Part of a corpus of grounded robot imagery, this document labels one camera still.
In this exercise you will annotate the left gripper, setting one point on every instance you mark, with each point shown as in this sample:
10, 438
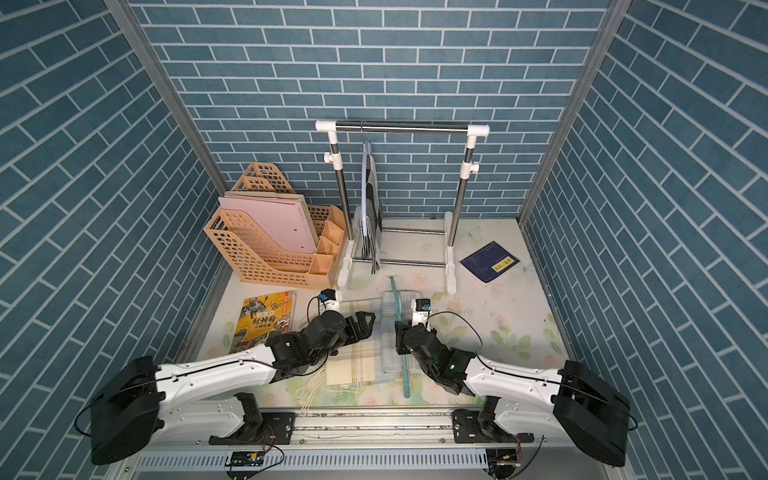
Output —
349, 324

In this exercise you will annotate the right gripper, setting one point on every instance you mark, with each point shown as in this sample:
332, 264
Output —
403, 326

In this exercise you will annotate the pale plaid scarf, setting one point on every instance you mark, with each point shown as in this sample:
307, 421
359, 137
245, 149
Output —
375, 359

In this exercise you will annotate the green clothes hanger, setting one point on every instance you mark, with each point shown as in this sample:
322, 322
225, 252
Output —
400, 326

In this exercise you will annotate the black white checkered scarf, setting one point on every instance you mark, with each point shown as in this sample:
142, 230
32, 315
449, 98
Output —
371, 247

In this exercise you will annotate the light blue clothes hanger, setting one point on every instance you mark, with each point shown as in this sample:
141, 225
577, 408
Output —
367, 215

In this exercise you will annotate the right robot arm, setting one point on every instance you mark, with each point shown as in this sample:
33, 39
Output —
571, 402

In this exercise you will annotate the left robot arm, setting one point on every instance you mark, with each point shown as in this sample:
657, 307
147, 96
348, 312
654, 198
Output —
136, 405

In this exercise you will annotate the white steel clothes rack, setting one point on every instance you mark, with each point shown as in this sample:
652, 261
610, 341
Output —
471, 131

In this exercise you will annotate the orange comic book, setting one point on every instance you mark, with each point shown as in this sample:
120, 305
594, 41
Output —
260, 316

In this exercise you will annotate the dark blue book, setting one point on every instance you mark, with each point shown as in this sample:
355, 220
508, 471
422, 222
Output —
489, 262

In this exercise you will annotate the orange plastic file organizer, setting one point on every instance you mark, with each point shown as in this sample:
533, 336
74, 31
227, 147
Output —
256, 258

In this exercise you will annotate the pink file folder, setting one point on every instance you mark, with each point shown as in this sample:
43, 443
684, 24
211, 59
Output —
288, 224

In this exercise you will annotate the beige file folder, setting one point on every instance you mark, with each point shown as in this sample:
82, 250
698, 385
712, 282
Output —
267, 195

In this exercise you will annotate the small green circuit board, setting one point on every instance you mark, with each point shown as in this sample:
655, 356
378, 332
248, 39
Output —
245, 459

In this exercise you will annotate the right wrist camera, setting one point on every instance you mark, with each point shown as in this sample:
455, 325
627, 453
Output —
420, 311

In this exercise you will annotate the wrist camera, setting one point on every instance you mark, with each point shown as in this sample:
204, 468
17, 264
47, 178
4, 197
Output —
420, 311
328, 300

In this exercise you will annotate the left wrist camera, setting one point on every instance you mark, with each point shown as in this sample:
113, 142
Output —
328, 300

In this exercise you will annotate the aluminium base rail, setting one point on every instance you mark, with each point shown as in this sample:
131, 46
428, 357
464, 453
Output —
355, 428

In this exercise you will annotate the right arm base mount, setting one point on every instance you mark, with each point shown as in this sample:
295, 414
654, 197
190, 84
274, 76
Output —
478, 426

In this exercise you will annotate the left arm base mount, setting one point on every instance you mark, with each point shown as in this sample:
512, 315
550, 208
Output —
274, 428

